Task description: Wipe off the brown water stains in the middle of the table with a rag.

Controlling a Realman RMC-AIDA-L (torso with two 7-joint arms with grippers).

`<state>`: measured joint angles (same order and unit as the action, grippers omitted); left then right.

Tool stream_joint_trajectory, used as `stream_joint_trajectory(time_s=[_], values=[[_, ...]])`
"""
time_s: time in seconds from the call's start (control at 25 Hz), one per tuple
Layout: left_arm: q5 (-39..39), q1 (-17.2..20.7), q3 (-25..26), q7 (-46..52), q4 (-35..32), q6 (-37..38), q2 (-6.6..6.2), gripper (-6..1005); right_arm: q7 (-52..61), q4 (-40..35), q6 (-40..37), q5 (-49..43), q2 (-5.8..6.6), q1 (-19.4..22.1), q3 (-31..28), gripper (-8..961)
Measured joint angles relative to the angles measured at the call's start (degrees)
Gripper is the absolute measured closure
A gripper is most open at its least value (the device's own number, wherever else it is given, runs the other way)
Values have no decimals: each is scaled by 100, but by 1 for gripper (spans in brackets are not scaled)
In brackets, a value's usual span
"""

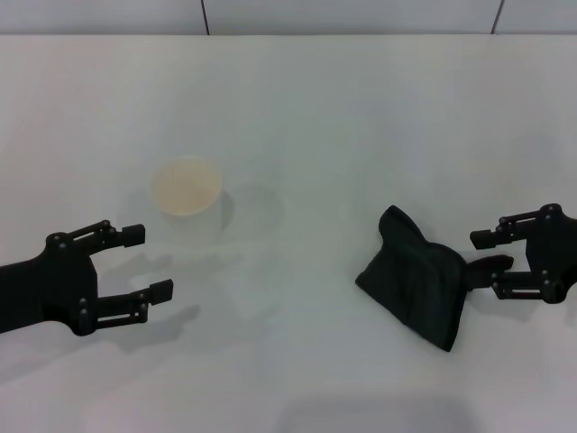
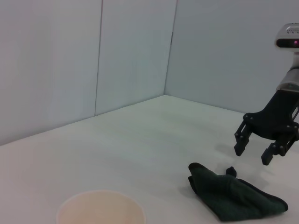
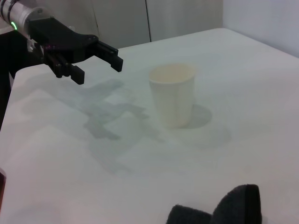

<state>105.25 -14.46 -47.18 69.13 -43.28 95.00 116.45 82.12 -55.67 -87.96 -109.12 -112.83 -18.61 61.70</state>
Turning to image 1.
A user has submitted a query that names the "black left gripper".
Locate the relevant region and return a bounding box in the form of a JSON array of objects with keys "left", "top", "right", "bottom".
[{"left": 0, "top": 219, "right": 175, "bottom": 337}]

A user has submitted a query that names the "white paper cup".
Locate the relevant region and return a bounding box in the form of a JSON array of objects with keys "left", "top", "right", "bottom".
[{"left": 150, "top": 154, "right": 224, "bottom": 245}]

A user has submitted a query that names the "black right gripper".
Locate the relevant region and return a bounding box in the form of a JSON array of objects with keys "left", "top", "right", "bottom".
[{"left": 469, "top": 203, "right": 577, "bottom": 305}]

